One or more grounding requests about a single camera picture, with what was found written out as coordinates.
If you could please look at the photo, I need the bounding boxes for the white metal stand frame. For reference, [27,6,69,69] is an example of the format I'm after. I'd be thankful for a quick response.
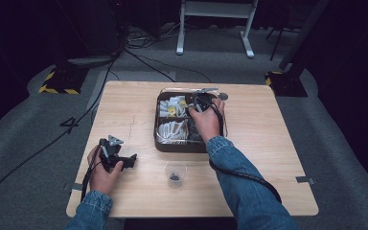
[175,0,259,59]

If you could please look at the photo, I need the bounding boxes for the person's dark trousers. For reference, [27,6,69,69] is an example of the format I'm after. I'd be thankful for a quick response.
[123,218,238,230]

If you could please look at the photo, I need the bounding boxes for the hand-held gripper cable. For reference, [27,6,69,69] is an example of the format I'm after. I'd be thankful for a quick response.
[208,101,283,204]
[80,143,105,202]

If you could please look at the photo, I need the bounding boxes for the clear plastic cup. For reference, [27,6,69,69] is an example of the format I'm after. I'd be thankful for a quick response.
[164,160,188,190]

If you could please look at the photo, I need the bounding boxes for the bundle of floor cables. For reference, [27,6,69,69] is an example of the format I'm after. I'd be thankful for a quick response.
[126,22,181,50]

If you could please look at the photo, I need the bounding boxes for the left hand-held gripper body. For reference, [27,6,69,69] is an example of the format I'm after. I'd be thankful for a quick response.
[98,134,132,173]

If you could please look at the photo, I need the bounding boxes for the person's left hand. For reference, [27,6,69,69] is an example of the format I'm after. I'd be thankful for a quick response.
[87,146,125,196]

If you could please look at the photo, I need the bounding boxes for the black tripod legs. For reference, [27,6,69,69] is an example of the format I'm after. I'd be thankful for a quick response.
[265,26,301,61]

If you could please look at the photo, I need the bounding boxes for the pile of dark tea packets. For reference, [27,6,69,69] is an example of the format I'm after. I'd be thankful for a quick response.
[187,123,206,144]

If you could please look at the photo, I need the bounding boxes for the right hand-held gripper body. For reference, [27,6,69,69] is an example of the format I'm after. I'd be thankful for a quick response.
[190,87,220,113]

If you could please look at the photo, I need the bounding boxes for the pile of white yellow packets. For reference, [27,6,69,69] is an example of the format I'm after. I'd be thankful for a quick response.
[157,95,190,119]

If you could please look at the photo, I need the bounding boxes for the thin black floor cable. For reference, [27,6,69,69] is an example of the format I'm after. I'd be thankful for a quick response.
[124,47,213,83]

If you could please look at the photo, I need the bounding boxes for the pile of white brown sachets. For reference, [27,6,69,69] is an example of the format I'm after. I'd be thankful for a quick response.
[157,119,190,144]

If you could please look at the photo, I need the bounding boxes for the long black floor cable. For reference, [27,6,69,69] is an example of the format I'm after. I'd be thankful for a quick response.
[0,52,120,207]

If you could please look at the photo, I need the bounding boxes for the grey slanted pole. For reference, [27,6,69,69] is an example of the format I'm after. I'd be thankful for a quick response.
[278,0,331,71]

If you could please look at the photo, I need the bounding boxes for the brown compartment box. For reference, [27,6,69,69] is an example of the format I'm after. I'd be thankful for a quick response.
[153,90,228,153]

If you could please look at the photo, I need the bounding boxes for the black equipment column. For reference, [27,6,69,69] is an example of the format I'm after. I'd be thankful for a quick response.
[56,0,129,66]

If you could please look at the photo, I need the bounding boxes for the right hand-held gripper cable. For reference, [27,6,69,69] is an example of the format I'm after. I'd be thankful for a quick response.
[208,101,283,204]

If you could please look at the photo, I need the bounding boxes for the grey flat stand foot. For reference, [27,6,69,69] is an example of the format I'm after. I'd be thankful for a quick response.
[66,56,118,67]

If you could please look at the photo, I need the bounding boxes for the person's right hand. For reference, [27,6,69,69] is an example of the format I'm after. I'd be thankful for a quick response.
[189,98,226,144]

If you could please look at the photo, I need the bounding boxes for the black yellow striped base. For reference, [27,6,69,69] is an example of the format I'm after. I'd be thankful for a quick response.
[38,65,89,95]
[264,70,309,98]

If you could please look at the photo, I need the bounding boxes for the left hand-held gripper cable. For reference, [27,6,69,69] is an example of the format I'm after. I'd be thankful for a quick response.
[80,143,105,202]

